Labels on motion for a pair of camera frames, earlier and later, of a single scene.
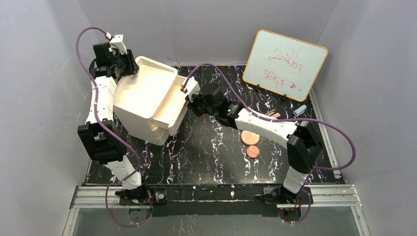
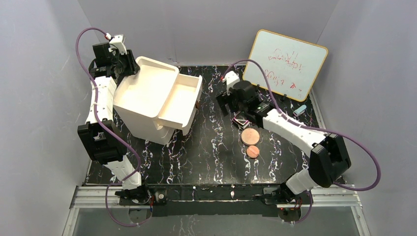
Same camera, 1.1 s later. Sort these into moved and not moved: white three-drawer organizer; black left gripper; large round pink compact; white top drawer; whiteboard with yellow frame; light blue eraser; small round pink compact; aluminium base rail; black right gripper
Moved: black right gripper; white top drawer; white three-drawer organizer
Not moved: large round pink compact; light blue eraser; aluminium base rail; small round pink compact; whiteboard with yellow frame; black left gripper
